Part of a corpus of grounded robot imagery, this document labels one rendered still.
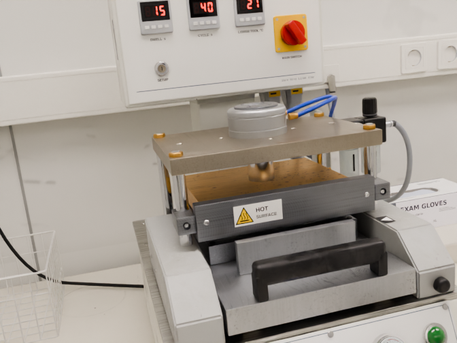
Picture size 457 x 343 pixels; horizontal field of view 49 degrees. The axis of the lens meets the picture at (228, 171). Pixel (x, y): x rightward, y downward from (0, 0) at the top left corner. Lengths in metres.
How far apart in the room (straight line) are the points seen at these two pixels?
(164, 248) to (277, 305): 0.16
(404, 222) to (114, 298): 0.64
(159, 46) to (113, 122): 0.42
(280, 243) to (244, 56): 0.33
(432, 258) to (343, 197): 0.12
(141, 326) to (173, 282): 0.44
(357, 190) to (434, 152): 0.83
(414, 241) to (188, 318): 0.28
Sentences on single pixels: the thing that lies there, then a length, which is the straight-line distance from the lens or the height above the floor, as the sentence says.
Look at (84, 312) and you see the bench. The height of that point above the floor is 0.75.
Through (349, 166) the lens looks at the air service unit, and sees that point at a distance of 0.89.
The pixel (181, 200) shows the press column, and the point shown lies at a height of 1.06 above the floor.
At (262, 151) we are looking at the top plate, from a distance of 0.60.
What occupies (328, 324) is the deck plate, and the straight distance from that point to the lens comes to 0.58.
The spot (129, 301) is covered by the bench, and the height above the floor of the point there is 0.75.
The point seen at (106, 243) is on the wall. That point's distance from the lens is 1.23.
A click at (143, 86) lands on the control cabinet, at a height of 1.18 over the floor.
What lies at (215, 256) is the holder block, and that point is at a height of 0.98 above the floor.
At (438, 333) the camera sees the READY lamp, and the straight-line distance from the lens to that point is 0.63.
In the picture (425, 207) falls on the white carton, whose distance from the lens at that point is 1.19.
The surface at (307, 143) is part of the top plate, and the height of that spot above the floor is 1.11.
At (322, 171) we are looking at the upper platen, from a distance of 0.72.
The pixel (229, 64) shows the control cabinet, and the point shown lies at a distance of 0.80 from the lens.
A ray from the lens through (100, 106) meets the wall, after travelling 1.12.
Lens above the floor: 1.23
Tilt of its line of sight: 14 degrees down
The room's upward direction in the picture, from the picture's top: 5 degrees counter-clockwise
